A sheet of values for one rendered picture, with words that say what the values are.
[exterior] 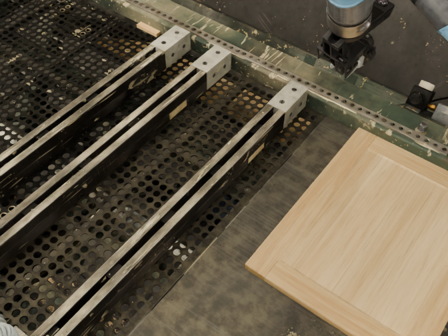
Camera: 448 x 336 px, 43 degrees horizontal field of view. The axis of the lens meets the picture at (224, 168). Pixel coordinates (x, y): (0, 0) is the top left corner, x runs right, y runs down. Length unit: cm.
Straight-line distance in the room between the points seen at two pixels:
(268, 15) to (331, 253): 160
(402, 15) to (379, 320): 155
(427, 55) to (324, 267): 138
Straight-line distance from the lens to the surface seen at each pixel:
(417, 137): 164
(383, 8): 112
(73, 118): 160
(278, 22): 273
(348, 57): 107
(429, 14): 94
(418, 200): 154
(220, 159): 146
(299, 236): 139
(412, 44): 254
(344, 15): 94
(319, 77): 175
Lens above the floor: 249
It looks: 60 degrees down
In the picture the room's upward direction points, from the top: 105 degrees counter-clockwise
